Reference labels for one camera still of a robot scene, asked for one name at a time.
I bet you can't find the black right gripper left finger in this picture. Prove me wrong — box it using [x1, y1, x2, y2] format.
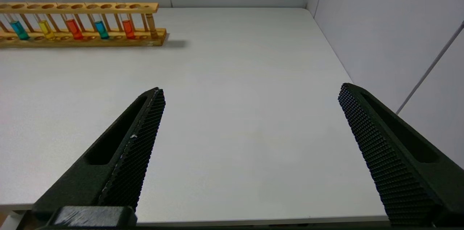
[32, 87, 166, 210]

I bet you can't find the red pigment test tube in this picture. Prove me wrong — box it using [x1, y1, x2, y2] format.
[105, 0, 136, 40]
[38, 0, 84, 40]

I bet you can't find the yellow pigment test tube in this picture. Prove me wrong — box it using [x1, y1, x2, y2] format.
[14, 0, 55, 40]

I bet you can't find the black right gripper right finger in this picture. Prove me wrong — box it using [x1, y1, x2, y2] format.
[338, 83, 464, 227]

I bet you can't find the wooden test tube rack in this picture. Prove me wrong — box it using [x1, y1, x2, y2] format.
[0, 3, 167, 48]

